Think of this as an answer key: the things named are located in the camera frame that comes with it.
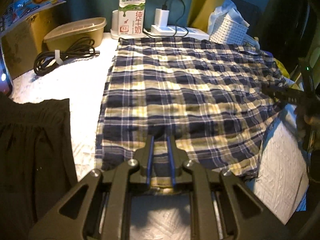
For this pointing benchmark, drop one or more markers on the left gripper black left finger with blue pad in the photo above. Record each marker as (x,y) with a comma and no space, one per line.
(98,206)

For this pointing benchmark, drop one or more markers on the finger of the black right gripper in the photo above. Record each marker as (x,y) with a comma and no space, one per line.
(289,95)

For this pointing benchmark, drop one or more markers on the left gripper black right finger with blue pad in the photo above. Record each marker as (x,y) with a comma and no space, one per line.
(221,206)

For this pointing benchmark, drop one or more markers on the blue yellow plaid pants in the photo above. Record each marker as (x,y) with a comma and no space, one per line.
(207,95)

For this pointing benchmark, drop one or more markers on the yellow crumpled item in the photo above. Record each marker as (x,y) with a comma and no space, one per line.
(282,68)

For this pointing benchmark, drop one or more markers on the white textured bed cover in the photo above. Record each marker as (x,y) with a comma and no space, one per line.
(282,180)

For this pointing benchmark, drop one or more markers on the black folded garment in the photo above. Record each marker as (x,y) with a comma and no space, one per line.
(37,165)

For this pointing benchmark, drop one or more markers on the white perforated basket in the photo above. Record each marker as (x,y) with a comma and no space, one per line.
(228,31)

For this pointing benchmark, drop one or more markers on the white power strip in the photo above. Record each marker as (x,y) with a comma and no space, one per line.
(172,30)

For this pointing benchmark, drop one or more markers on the tablet with red screen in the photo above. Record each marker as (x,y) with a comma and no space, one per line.
(6,84)

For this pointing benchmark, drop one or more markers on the white power adapter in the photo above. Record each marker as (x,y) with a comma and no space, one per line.
(161,17)

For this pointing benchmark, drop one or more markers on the tan plastic food container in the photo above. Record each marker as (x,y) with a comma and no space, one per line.
(63,36)

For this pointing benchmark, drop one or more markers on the brown cardboard box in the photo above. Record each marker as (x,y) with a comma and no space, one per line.
(24,42)

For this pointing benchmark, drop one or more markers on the white green milk carton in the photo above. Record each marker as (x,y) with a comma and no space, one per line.
(137,7)

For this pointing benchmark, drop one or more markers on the white lamp base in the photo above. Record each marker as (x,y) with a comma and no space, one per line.
(114,25)

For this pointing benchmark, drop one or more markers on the colourful snack bag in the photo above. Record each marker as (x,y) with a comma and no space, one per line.
(19,10)

